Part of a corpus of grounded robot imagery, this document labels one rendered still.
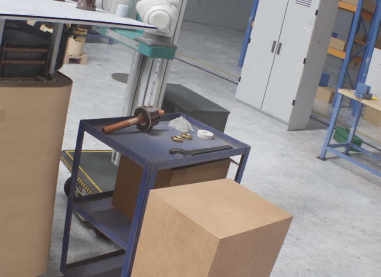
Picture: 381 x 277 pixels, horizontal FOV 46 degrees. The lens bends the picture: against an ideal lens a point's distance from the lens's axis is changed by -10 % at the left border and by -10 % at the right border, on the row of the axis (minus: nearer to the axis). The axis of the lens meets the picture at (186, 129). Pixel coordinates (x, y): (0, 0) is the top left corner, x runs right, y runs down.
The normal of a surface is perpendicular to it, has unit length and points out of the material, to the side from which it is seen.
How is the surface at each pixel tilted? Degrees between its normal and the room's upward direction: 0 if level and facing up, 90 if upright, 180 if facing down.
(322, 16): 90
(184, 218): 90
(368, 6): 90
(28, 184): 90
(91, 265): 0
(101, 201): 0
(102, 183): 0
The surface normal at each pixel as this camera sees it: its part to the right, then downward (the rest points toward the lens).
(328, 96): -0.69, 0.04
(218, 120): 0.55, 0.36
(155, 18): 0.12, 0.40
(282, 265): 0.23, -0.93
